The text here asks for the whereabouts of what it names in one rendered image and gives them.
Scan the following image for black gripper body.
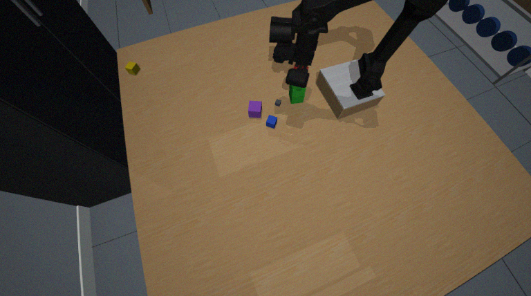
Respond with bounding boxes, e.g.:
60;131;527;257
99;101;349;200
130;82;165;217
286;43;317;88

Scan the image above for blue block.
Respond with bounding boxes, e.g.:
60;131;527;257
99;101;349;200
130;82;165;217
266;115;277;129

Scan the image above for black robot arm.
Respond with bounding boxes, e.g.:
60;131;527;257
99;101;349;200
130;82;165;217
269;0;448;100

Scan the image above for green block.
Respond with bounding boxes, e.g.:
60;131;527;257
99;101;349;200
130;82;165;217
289;85;306;98
289;90;305;104

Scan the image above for purple block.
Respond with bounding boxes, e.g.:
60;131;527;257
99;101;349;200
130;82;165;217
248;100;262;118

